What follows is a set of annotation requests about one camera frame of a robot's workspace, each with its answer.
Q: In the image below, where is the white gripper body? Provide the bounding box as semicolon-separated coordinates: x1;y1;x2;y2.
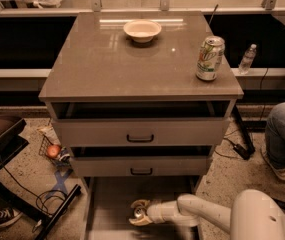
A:
147;200;168;224

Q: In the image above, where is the wire basket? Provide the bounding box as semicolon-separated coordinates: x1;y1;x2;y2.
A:
39;137;70;167

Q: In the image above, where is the red apple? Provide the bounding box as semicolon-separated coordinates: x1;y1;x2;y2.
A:
46;145;61;159

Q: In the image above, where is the person leg in jeans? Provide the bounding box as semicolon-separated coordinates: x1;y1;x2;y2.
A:
265;102;285;169

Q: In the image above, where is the black stand leg right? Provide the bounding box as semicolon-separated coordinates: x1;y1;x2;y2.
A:
232;106;255;160

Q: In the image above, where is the black stand leg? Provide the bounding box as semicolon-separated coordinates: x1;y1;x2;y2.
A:
232;106;255;160
35;184;81;240

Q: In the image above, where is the black white sneaker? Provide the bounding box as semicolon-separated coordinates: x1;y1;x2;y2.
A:
0;207;22;228

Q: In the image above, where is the dark green can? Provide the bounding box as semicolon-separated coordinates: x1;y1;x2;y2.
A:
134;208;145;219

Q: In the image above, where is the black stand leg left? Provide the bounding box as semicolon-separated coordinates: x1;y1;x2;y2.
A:
35;184;81;240

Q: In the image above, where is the black cable on floor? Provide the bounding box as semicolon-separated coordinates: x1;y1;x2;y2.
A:
2;165;70;218

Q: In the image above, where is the clear water bottle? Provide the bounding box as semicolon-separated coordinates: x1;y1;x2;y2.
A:
238;44;257;75

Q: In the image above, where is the grey drawer cabinet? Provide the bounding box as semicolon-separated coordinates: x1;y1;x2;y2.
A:
40;12;243;233

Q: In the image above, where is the middle grey drawer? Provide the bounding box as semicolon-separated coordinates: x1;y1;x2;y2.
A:
71;146;211;177

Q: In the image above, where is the bottom open grey drawer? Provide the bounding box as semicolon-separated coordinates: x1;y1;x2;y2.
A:
81;176;192;240

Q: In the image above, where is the white green soda can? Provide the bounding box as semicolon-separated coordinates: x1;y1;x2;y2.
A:
196;36;225;81

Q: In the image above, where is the blue tape cross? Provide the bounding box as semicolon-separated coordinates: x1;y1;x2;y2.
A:
46;169;73;198

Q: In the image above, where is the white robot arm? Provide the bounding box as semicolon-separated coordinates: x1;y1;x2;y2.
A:
129;189;285;240

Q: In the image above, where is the white bowl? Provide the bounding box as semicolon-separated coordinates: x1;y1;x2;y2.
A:
123;19;162;43

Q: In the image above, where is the top grey drawer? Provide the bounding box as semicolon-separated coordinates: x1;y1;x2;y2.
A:
51;100;231;148

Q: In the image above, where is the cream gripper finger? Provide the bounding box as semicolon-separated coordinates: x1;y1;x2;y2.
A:
131;199;151;209
129;216;152;226

